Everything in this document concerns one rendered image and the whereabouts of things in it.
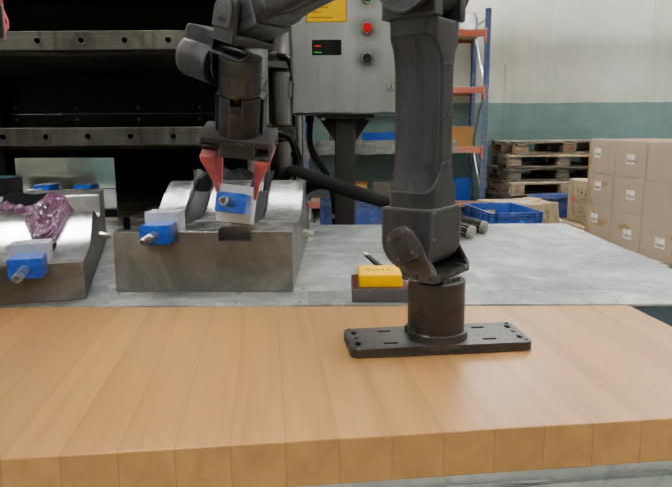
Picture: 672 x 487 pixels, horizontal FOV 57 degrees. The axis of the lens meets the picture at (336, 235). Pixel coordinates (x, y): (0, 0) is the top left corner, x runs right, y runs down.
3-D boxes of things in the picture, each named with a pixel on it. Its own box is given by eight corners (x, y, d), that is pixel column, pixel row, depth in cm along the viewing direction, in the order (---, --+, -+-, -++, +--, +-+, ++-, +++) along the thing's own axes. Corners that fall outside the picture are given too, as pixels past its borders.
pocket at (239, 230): (253, 256, 90) (252, 231, 90) (217, 256, 90) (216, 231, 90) (257, 250, 95) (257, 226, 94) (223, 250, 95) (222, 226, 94)
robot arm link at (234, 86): (203, 96, 84) (202, 44, 80) (235, 89, 88) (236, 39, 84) (238, 110, 80) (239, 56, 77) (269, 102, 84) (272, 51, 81)
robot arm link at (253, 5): (204, -7, 77) (410, -132, 59) (254, 3, 85) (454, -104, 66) (223, 89, 78) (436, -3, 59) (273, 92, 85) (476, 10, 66)
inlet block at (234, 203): (240, 223, 80) (244, 182, 80) (201, 219, 80) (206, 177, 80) (253, 224, 93) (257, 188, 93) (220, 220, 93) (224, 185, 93)
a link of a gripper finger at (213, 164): (209, 183, 94) (209, 124, 89) (257, 188, 94) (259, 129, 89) (199, 203, 88) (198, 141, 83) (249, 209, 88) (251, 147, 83)
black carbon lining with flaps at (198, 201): (256, 238, 96) (254, 176, 94) (152, 238, 96) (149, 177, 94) (278, 208, 130) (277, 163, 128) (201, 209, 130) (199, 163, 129)
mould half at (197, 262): (293, 291, 91) (291, 199, 89) (116, 292, 91) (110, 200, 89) (309, 233, 140) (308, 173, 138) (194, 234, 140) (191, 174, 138)
